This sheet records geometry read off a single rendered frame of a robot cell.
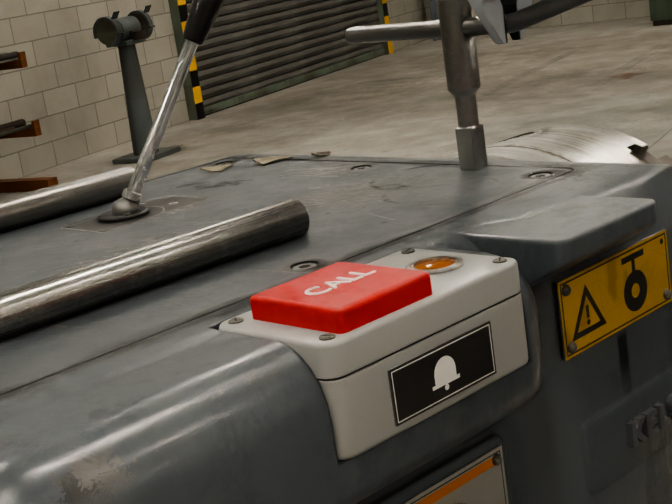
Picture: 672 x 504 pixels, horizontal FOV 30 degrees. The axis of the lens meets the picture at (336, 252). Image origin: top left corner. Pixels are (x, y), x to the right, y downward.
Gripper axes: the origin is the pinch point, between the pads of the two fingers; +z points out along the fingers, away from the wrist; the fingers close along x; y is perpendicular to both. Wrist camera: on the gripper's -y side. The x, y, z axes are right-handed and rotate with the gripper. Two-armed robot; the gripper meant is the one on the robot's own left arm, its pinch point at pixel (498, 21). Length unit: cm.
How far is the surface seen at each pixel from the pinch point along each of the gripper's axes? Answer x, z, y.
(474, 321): -21.6, 11.4, 14.0
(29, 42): 454, 37, -828
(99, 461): -41.5, 10.5, 12.8
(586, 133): 20.8, 11.7, -8.9
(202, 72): 666, 96, -891
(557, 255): -14.2, 10.4, 13.5
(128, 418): -39.3, 9.8, 11.8
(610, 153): 18.8, 12.8, -5.4
